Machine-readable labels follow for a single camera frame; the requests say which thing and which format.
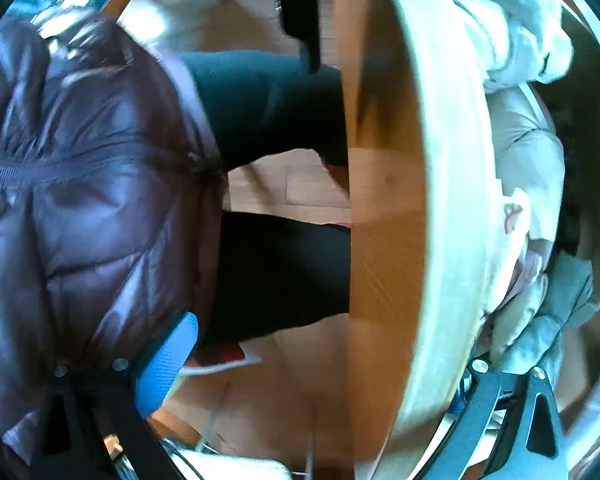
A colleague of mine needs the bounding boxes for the white pink cartoon sock bundle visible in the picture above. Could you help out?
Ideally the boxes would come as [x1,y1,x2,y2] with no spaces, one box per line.
[483,179,542,315]

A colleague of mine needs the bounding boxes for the white sheer sock bundle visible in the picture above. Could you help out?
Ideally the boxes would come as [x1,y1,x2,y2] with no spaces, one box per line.
[453,0,574,93]

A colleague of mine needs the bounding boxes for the peach sock bundle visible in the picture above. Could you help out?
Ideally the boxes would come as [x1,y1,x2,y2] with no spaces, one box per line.
[486,84,566,243]

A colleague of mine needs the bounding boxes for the person's black trouser legs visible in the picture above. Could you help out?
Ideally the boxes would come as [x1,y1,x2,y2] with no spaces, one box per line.
[181,51,351,352]

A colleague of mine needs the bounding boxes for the dark purple puffer jacket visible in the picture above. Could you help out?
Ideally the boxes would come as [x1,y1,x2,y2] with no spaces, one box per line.
[0,8,223,468]

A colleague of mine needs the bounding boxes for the grey-blue sock bundle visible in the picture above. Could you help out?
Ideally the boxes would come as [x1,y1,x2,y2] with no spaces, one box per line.
[489,252,600,385]

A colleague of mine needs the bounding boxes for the open wooden drawer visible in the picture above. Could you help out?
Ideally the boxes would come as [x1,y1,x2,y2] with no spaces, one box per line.
[334,0,600,479]

